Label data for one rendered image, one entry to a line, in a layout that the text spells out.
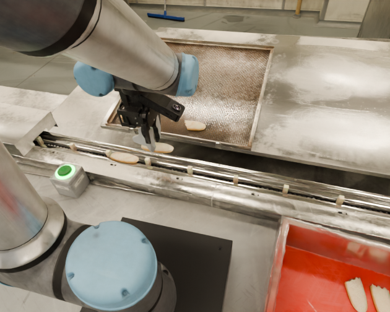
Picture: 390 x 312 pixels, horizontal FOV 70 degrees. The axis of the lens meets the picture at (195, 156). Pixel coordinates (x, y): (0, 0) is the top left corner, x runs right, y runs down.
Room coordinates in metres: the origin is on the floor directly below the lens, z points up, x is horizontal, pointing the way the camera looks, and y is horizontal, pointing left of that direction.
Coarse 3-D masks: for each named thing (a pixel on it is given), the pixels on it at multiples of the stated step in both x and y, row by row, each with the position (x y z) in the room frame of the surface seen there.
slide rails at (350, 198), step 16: (64, 144) 0.73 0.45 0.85; (80, 144) 0.72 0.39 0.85; (112, 160) 0.63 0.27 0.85; (144, 160) 0.62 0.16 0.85; (160, 160) 0.61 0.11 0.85; (192, 176) 0.53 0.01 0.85; (224, 176) 0.52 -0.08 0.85; (240, 176) 0.52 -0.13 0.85; (272, 192) 0.45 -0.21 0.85; (304, 192) 0.44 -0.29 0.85; (320, 192) 0.44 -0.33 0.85; (352, 208) 0.38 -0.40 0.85; (384, 208) 0.37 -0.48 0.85
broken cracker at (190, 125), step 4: (188, 124) 0.71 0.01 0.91; (192, 124) 0.70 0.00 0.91; (196, 124) 0.70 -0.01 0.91; (200, 124) 0.70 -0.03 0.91; (204, 124) 0.70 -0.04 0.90; (188, 128) 0.69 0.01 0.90; (192, 128) 0.69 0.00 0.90; (196, 128) 0.69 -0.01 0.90; (200, 128) 0.69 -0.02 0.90; (204, 128) 0.69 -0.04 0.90
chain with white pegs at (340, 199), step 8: (48, 144) 0.75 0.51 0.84; (72, 144) 0.70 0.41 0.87; (88, 152) 0.69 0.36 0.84; (168, 168) 0.58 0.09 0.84; (192, 168) 0.56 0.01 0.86; (208, 176) 0.54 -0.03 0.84; (248, 184) 0.49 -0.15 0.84; (280, 192) 0.46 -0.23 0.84; (288, 192) 0.45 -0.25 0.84; (320, 200) 0.42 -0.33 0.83; (328, 200) 0.42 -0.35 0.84; (360, 208) 0.38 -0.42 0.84; (368, 208) 0.38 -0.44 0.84
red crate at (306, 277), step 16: (288, 256) 0.28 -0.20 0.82; (304, 256) 0.28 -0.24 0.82; (320, 256) 0.27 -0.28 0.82; (288, 272) 0.24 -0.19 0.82; (304, 272) 0.24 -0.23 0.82; (320, 272) 0.23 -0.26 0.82; (336, 272) 0.23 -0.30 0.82; (352, 272) 0.23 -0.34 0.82; (368, 272) 0.23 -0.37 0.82; (288, 288) 0.21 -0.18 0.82; (304, 288) 0.20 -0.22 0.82; (320, 288) 0.20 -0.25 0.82; (336, 288) 0.20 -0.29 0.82; (368, 288) 0.19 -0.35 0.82; (288, 304) 0.17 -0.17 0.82; (304, 304) 0.17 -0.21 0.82; (320, 304) 0.17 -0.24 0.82; (336, 304) 0.17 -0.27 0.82; (368, 304) 0.16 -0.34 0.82
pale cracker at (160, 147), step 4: (156, 144) 0.60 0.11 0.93; (160, 144) 0.60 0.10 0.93; (164, 144) 0.60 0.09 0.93; (144, 148) 0.59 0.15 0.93; (156, 148) 0.59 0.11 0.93; (160, 148) 0.58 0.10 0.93; (164, 148) 0.58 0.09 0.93; (168, 148) 0.58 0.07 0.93; (172, 148) 0.58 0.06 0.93; (160, 152) 0.57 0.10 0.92; (164, 152) 0.57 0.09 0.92; (168, 152) 0.57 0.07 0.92
